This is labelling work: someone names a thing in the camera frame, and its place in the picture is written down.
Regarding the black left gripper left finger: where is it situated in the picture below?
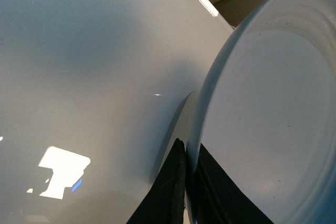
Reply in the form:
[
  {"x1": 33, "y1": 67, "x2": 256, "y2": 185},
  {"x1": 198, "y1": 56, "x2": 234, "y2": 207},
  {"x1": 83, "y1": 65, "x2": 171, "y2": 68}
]
[{"x1": 127, "y1": 139, "x2": 186, "y2": 223}]

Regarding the light blue round plate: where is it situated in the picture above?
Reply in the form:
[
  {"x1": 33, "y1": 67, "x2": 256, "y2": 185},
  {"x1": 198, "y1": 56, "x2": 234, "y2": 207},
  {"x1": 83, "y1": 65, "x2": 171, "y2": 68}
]
[{"x1": 187, "y1": 0, "x2": 335, "y2": 223}]

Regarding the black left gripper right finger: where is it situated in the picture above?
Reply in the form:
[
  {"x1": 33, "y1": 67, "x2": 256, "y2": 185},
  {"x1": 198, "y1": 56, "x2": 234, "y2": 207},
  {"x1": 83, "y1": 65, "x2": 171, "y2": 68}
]
[{"x1": 187, "y1": 145, "x2": 272, "y2": 223}]

